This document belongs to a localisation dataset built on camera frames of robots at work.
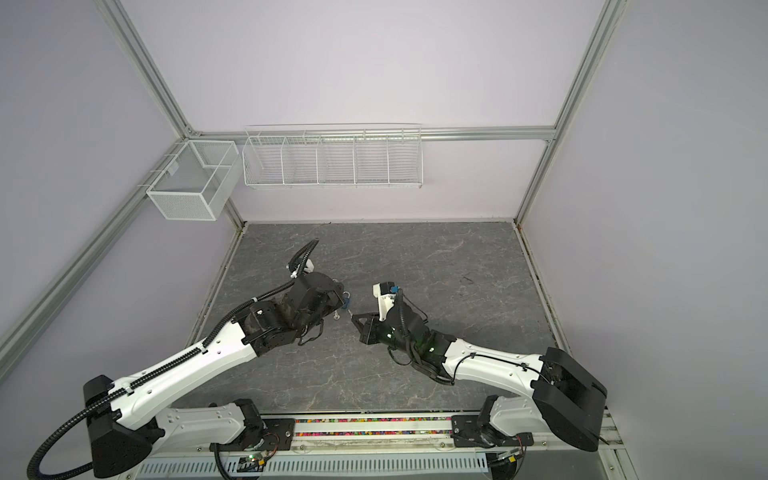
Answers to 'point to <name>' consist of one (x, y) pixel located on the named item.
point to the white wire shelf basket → (339, 156)
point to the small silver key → (336, 315)
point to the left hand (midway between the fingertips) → (343, 292)
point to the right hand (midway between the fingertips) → (351, 322)
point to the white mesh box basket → (196, 181)
